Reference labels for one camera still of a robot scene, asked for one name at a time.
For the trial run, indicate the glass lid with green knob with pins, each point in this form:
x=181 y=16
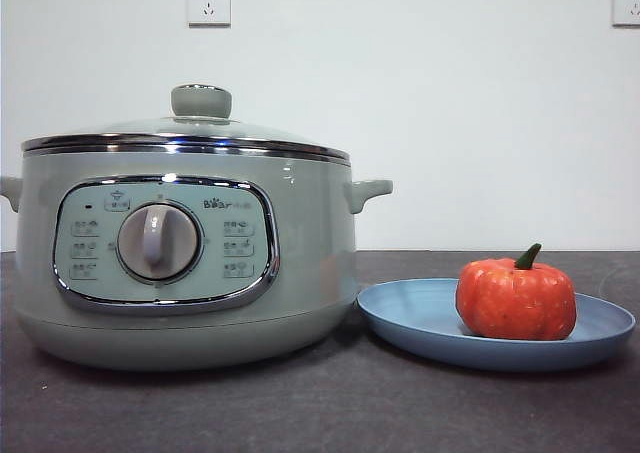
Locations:
x=201 y=104

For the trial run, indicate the orange pumpkin with green stem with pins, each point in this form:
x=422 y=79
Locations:
x=515 y=303

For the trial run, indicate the pale green electric steamer pot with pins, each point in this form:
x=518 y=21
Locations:
x=300 y=273

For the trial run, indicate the blue plate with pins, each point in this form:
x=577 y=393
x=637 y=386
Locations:
x=410 y=318

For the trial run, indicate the white wall socket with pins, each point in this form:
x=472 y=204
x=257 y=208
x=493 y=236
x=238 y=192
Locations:
x=209 y=3
x=628 y=4

